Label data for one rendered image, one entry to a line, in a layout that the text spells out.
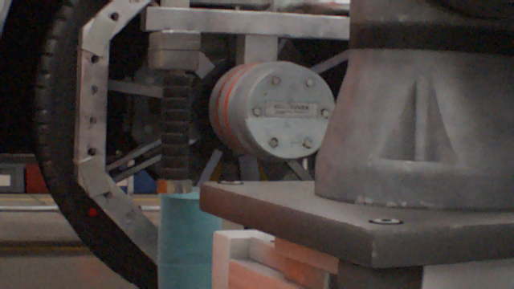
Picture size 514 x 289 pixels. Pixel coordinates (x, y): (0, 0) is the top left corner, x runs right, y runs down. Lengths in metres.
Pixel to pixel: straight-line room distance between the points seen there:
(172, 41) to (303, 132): 0.24
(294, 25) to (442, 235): 0.86
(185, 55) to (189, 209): 0.22
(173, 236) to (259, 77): 0.24
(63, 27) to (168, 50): 0.33
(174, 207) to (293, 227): 0.84
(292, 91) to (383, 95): 0.81
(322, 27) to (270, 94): 0.11
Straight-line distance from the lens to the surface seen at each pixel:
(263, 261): 0.70
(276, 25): 1.30
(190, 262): 1.36
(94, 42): 1.44
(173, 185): 1.24
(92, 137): 1.44
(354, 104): 0.56
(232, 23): 1.29
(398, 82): 0.54
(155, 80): 1.63
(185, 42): 1.24
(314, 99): 1.36
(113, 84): 1.55
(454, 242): 0.48
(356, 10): 0.58
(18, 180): 5.09
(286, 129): 1.35
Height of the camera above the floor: 0.88
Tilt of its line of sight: 3 degrees down
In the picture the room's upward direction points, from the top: 2 degrees clockwise
